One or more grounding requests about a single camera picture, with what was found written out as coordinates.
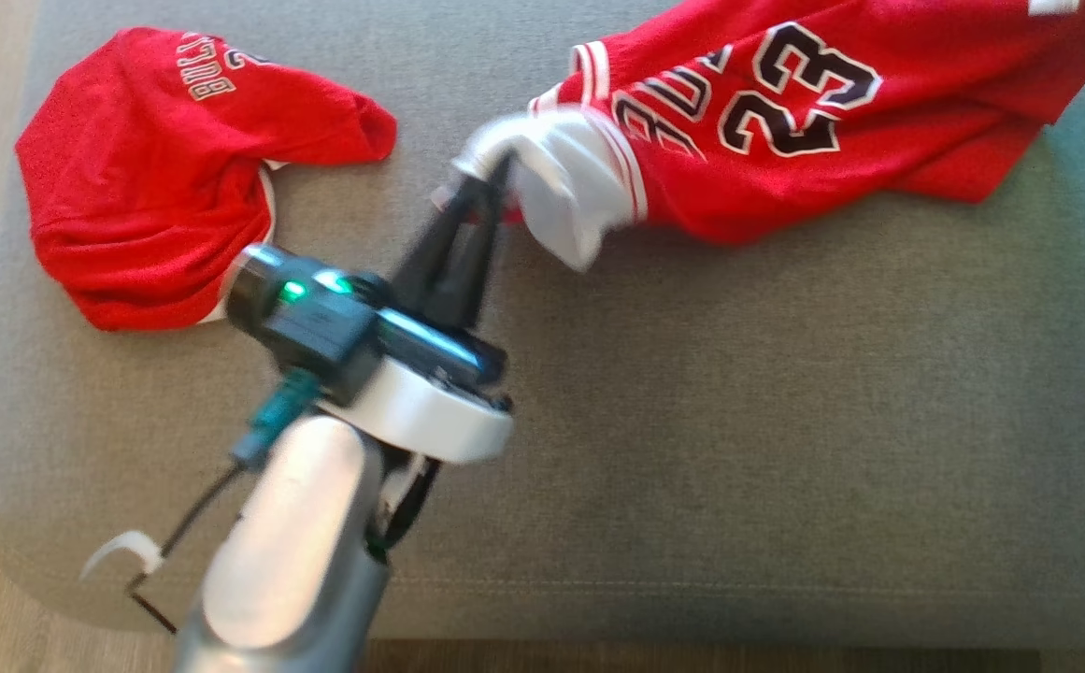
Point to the red basketball jersey number 23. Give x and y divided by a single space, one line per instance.
878 178

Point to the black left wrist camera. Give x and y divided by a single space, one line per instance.
308 318

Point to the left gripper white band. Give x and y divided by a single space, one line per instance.
430 421

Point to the grey fabric sofa seat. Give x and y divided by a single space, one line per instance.
692 421

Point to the red shorts white stripe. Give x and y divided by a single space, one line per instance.
149 187

